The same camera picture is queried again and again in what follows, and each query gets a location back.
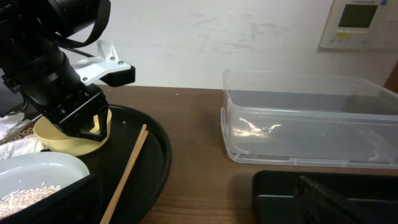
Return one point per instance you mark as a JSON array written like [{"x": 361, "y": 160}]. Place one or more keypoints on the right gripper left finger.
[{"x": 80, "y": 202}]

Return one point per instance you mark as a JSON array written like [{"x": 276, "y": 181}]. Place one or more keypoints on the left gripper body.
[{"x": 65, "y": 94}]

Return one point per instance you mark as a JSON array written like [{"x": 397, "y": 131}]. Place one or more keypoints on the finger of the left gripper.
[
  {"x": 101, "y": 131},
  {"x": 76, "y": 129}
]

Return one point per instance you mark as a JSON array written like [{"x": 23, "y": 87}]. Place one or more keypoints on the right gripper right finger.
[{"x": 316, "y": 204}]

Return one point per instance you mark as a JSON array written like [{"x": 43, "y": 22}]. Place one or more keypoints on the yellow plastic bowl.
[{"x": 56, "y": 141}]

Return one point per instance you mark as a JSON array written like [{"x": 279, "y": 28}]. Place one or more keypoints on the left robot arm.
[{"x": 78, "y": 20}]

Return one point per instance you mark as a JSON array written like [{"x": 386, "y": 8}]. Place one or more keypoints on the wooden chopstick left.
[{"x": 130, "y": 164}]

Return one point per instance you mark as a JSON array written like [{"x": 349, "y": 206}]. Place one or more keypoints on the crumpled white tissue right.
[{"x": 27, "y": 145}]

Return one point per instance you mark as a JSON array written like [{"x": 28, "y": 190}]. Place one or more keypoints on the crumpled white tissue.
[
  {"x": 10, "y": 124},
  {"x": 27, "y": 145}
]

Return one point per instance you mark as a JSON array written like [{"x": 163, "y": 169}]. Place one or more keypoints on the gold snack wrapper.
[{"x": 27, "y": 130}]

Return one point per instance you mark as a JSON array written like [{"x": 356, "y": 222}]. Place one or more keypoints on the black rectangular tray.
[{"x": 273, "y": 191}]

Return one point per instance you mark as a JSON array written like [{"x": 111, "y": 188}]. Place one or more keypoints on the rice and food scraps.
[{"x": 20, "y": 199}]

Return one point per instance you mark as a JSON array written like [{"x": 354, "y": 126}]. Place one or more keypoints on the grey plate with food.
[{"x": 34, "y": 170}]

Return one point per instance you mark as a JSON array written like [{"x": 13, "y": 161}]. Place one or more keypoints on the crumpled white tissue left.
[{"x": 10, "y": 124}]

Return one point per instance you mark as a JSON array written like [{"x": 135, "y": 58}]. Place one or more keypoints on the round black serving tray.
[{"x": 150, "y": 172}]

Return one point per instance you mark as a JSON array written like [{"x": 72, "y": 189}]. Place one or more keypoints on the clear plastic bin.
[{"x": 308, "y": 120}]

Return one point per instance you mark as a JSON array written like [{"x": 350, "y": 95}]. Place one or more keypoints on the white wall control panel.
[{"x": 361, "y": 24}]

